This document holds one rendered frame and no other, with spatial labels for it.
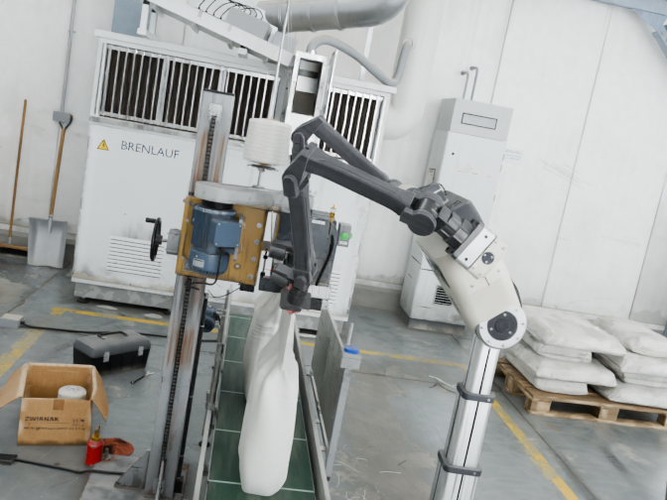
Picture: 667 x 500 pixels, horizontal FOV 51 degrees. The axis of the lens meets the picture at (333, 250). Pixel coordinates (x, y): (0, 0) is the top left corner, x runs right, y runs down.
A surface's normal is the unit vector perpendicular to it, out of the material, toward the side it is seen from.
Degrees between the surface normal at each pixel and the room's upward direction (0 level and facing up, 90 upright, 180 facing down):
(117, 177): 90
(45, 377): 90
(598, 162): 90
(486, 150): 90
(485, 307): 115
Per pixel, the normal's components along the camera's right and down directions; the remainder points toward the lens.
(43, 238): 0.15, -0.05
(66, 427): 0.34, 0.21
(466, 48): 0.11, 0.19
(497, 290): 0.33, 0.62
